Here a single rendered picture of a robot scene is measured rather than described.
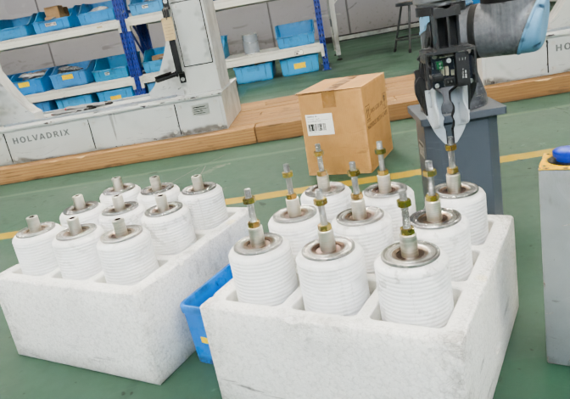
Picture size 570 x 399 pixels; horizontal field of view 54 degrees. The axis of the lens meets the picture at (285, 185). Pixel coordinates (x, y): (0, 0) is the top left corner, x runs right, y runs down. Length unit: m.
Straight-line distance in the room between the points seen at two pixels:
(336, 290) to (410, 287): 0.11
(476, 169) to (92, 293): 0.85
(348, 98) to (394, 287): 1.25
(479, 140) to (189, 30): 1.83
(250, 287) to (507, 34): 0.75
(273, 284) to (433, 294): 0.24
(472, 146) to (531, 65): 1.63
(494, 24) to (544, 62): 1.69
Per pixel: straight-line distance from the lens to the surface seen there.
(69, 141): 3.04
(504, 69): 2.88
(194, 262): 1.08
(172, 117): 2.84
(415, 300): 0.72
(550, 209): 0.85
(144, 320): 0.99
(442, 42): 0.86
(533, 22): 1.25
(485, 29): 1.27
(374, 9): 9.11
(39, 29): 5.93
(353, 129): 1.92
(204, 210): 1.17
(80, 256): 1.10
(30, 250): 1.19
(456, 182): 0.94
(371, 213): 0.89
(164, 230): 1.08
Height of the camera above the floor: 0.57
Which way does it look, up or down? 17 degrees down
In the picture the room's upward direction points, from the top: 11 degrees counter-clockwise
